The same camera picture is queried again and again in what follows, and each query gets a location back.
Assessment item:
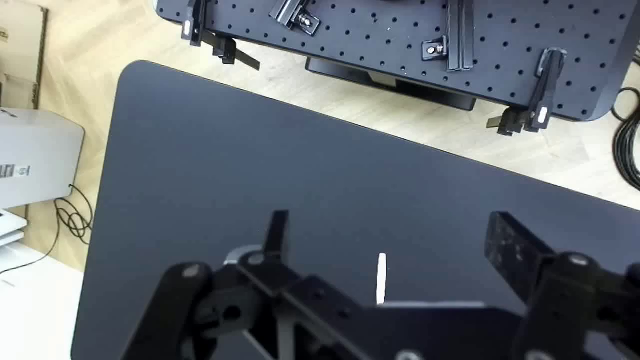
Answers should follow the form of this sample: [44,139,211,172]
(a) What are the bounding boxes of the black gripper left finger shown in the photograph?
[122,208,377,360]

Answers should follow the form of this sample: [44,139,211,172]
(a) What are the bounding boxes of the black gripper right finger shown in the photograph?
[485,210,640,360]

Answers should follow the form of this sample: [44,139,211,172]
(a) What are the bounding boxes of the white plastic spoon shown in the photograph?
[374,251,390,305]

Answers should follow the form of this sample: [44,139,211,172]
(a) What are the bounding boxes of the white ceramic mug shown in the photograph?
[222,243,266,267]

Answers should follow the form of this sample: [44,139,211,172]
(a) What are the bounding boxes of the black clamp with silver tip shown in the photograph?
[485,46,568,138]

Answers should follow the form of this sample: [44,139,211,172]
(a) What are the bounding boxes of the black base under breadboard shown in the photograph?
[304,55,481,114]

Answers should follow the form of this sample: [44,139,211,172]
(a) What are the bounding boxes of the black perforated breadboard plate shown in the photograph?
[154,0,640,123]

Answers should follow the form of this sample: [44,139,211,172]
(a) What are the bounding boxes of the grey computer box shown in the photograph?
[0,108,88,210]

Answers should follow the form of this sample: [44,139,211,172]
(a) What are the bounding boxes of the white flat device stack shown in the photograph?
[0,208,30,249]

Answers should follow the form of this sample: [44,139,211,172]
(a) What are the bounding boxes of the black coiled cable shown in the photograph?
[611,85,640,193]

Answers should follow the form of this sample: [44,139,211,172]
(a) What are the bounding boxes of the small silver-faced bracket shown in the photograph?
[421,34,451,62]

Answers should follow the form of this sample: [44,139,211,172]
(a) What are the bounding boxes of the thin black cable bundle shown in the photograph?
[53,184,97,248]

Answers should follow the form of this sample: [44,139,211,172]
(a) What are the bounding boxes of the black aluminium rail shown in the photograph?
[444,0,478,74]

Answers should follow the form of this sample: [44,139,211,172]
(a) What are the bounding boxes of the black long-handled clamp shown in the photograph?
[180,0,263,72]

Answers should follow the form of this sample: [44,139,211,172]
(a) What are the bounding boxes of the small black angle bracket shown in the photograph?
[268,0,324,36]

